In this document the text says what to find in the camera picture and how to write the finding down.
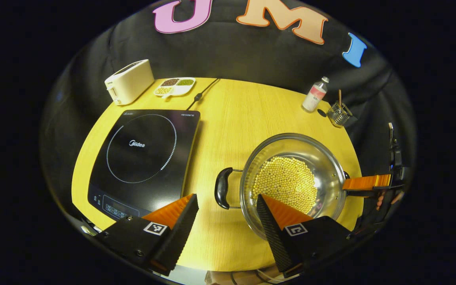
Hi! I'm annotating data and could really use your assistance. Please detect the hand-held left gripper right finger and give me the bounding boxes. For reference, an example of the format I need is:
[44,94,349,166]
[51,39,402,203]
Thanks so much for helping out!
[256,194,365,277]

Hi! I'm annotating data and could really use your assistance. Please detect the white divided dish of beans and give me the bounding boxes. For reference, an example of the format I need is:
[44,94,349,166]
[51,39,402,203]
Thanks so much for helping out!
[154,77,196,98]

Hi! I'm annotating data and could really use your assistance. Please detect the black induction cooktop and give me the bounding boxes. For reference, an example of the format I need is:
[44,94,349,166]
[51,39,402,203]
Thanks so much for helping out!
[87,109,201,220]

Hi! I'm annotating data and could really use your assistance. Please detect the clear bottle with pink label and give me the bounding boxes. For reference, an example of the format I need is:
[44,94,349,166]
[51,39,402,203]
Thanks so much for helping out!
[302,76,330,113]

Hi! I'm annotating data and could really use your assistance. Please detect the wire mesh holder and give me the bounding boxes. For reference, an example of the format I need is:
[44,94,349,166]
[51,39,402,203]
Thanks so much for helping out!
[327,101,354,128]

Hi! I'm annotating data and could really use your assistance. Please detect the white toaster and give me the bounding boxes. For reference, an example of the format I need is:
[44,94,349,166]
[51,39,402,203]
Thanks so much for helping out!
[104,59,155,106]

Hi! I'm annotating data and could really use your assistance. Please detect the black power cable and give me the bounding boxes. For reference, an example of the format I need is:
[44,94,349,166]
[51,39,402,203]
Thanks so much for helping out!
[186,78,221,111]

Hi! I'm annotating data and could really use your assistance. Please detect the steel pot with black handles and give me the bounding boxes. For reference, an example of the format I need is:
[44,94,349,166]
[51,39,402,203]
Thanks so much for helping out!
[215,133,351,240]

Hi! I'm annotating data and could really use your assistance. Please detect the pile of yellow soybeans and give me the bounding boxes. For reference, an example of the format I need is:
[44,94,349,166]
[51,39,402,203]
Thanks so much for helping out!
[252,156,318,214]

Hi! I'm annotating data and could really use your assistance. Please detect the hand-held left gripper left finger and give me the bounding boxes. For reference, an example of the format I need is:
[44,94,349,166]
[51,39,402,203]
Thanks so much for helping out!
[93,193,200,277]

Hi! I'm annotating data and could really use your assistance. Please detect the black backdrop cloth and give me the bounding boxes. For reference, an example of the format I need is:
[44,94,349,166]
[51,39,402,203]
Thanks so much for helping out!
[40,0,417,222]

